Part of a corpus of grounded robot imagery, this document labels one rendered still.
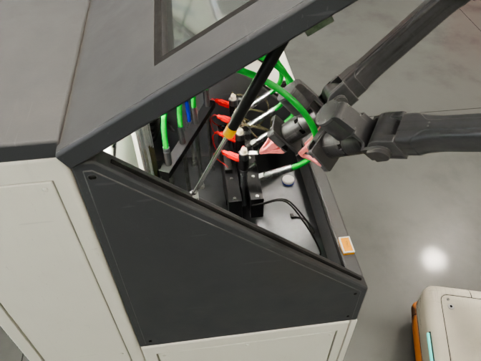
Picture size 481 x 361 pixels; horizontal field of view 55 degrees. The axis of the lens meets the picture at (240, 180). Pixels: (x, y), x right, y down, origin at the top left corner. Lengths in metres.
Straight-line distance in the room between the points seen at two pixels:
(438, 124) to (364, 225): 1.77
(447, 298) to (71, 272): 1.52
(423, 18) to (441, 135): 0.38
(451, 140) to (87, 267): 0.70
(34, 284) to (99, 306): 0.15
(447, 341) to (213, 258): 1.22
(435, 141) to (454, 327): 1.28
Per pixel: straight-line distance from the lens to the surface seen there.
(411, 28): 1.12
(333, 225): 1.29
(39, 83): 0.86
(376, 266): 2.41
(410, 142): 0.83
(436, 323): 2.00
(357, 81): 1.10
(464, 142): 0.81
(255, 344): 1.34
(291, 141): 1.16
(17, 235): 0.91
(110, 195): 0.80
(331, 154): 0.98
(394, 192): 2.76
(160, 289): 1.04
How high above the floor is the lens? 1.94
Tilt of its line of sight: 46 degrees down
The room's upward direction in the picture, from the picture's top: 1 degrees counter-clockwise
